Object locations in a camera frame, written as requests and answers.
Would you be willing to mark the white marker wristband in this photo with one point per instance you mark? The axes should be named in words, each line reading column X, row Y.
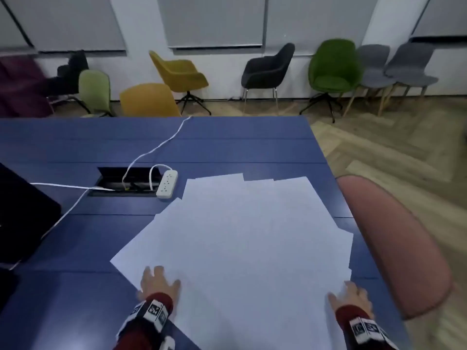
column 153, row 309
column 366, row 328

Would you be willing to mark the spread of white paper sheets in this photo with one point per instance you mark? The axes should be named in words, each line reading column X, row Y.
column 248, row 251

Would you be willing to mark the light green chair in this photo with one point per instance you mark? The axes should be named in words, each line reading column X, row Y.
column 95, row 91

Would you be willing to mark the black laptop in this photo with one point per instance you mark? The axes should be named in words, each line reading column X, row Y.
column 22, row 215

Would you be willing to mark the person's left thumb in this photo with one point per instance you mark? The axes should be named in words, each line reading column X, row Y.
column 175, row 286

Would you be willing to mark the person's right forearm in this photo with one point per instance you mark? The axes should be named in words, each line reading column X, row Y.
column 359, row 329

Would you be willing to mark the grey chair with wooden legs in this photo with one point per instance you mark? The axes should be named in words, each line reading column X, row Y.
column 374, row 67
column 412, row 67

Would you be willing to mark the black chair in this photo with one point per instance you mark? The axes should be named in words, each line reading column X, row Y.
column 71, row 71

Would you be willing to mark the grey window blind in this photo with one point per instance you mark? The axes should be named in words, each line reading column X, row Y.
column 11, row 21
column 213, row 20
column 443, row 16
column 69, row 21

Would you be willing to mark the green swivel chair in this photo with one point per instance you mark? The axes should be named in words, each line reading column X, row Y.
column 334, row 67

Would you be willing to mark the person's left forearm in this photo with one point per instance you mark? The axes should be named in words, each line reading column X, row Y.
column 144, row 333

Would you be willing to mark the white power strip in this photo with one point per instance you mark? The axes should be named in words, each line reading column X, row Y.
column 167, row 184

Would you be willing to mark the yellow chair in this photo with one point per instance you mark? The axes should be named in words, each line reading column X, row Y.
column 149, row 102

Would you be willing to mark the person's left hand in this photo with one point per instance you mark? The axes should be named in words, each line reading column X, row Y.
column 157, row 287

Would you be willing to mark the maroon chair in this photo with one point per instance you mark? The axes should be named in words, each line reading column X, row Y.
column 20, row 87

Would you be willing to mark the black armchair with metal legs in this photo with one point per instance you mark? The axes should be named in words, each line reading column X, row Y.
column 268, row 69

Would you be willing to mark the pink chair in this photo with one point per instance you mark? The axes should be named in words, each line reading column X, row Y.
column 397, row 244

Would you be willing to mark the person's right hand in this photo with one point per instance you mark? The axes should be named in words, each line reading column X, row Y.
column 353, row 298

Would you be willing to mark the mustard swivel chair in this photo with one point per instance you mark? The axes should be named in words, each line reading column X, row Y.
column 178, row 72

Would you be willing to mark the person's right thumb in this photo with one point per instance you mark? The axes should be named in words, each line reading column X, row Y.
column 332, row 300

